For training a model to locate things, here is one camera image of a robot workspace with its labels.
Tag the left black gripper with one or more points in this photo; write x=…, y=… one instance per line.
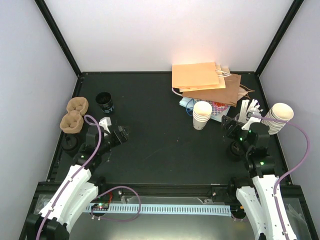
x=124, y=136

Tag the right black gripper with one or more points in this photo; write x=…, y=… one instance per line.
x=236, y=125

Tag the orange paper bag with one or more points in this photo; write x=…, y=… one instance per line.
x=196, y=76

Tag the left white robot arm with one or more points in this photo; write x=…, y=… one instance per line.
x=57, y=218

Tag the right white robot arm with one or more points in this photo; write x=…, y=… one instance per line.
x=259, y=194

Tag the right black lid stack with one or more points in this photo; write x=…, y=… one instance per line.
x=236, y=152

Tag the black lid stack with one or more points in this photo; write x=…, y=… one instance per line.
x=70, y=145
x=236, y=152

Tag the black printed paper cup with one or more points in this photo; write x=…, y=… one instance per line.
x=105, y=102

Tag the white paper cup stack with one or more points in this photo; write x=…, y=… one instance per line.
x=202, y=111

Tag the brown kraft paper bag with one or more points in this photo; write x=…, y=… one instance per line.
x=228, y=95

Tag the brown pulp cup carrier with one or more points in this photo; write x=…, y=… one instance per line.
x=73, y=121

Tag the tilted paper cup stack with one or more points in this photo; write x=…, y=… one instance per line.
x=277, y=116

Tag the left black lid stack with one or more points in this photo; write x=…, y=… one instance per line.
x=70, y=145

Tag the small circuit board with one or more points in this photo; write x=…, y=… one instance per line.
x=100, y=206

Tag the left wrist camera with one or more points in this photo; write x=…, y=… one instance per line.
x=105, y=123

